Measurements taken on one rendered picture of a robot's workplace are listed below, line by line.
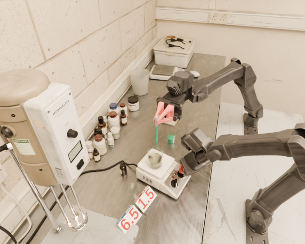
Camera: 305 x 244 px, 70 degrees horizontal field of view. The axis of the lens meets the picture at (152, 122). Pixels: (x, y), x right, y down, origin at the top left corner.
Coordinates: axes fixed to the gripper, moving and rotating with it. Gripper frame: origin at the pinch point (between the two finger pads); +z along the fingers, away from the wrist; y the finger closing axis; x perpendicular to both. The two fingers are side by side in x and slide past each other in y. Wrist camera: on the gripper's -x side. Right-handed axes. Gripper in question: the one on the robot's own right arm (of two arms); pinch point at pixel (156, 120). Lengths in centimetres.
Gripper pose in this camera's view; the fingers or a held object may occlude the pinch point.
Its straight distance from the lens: 74.6
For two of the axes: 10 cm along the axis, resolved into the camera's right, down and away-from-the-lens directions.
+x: 0.2, 7.7, 6.3
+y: 8.4, 3.4, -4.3
